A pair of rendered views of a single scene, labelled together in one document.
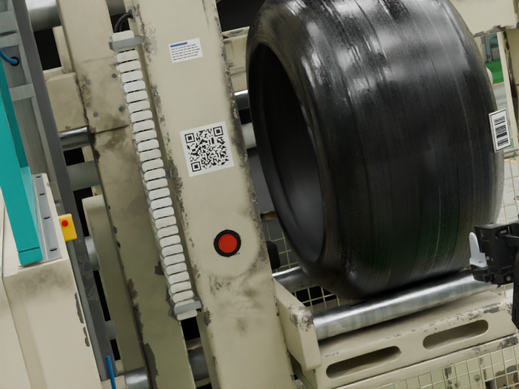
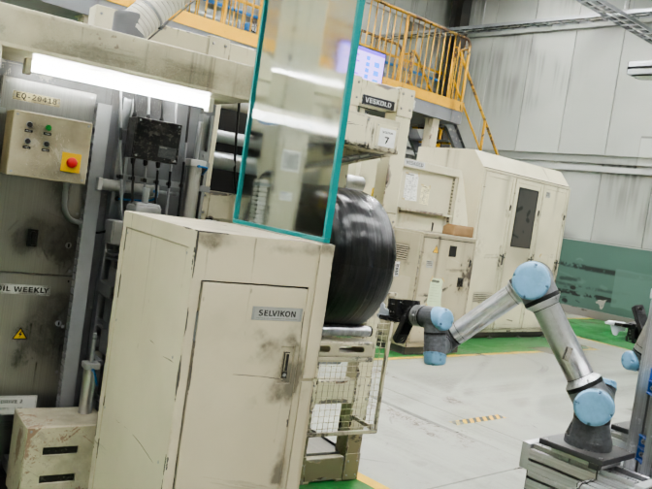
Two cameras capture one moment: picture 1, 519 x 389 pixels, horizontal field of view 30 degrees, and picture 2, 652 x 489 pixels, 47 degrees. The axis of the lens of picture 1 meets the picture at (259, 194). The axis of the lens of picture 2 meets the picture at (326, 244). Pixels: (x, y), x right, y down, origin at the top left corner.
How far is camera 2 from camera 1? 141 cm
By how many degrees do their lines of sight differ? 23
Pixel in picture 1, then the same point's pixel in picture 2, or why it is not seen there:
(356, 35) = (357, 213)
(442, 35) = (386, 225)
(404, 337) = (333, 343)
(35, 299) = (323, 254)
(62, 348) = (324, 272)
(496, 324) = (367, 350)
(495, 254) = (396, 309)
